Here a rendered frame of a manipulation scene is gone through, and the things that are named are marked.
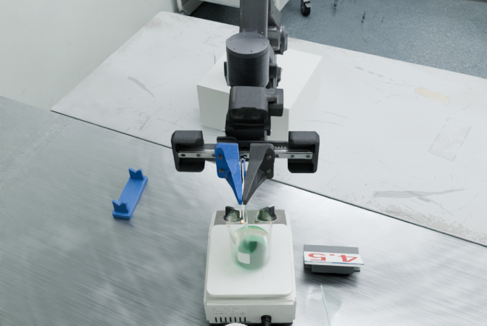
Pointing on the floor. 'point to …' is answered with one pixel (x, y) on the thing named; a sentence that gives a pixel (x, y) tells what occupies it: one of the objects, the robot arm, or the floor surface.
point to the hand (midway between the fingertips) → (243, 180)
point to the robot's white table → (318, 121)
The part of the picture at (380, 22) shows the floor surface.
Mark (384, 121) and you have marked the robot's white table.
